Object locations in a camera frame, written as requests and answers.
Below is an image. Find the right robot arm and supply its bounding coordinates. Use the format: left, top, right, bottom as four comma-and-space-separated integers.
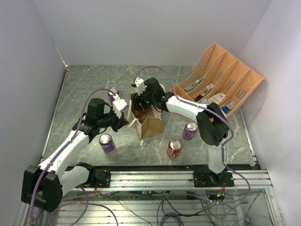
131, 78, 229, 186

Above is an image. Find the red Coca-Cola can back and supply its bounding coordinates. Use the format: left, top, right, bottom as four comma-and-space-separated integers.
132, 108, 145, 118

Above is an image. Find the aluminium mounting rail frame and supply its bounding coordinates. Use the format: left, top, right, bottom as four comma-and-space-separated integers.
14, 164, 285, 226

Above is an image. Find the red coca-cola can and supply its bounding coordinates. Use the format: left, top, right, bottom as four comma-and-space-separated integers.
132, 108, 145, 118
166, 139, 182, 158

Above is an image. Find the brown canvas tote bag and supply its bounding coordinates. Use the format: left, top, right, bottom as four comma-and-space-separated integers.
127, 85, 163, 141

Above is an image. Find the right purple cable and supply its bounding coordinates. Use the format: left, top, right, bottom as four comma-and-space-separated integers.
133, 65, 252, 205

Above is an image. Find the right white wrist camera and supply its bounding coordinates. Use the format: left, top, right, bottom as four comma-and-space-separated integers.
132, 78, 145, 95

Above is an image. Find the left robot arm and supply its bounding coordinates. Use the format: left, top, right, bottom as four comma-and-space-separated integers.
21, 95, 128, 212

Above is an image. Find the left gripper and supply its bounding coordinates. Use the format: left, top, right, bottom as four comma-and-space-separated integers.
97, 106, 128, 132

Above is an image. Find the red Coca-Cola can front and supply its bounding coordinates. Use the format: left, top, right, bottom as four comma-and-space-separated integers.
166, 139, 182, 158

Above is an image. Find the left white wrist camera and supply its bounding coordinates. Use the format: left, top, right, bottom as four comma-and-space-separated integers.
112, 94, 127, 118

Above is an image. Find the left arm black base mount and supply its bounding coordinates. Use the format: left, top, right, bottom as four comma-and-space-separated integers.
91, 167, 111, 188

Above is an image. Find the purple fanta can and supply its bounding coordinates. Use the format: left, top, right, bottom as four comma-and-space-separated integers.
107, 87, 119, 104
99, 134, 115, 153
182, 122, 198, 140

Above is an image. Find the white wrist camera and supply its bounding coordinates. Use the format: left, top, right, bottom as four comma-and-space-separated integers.
132, 78, 145, 95
112, 94, 127, 118

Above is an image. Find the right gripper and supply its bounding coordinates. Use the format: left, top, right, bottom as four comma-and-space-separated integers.
131, 86, 156, 113

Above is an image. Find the blue marker in organizer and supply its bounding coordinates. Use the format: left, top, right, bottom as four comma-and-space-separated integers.
184, 84, 198, 93

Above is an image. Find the purple Fanta can back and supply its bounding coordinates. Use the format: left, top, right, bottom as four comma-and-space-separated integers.
107, 87, 119, 104

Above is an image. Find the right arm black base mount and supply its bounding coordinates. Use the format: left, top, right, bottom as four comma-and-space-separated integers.
189, 170, 234, 187

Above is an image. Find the orange plastic desk organizer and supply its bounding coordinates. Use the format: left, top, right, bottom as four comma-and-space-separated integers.
170, 43, 264, 118

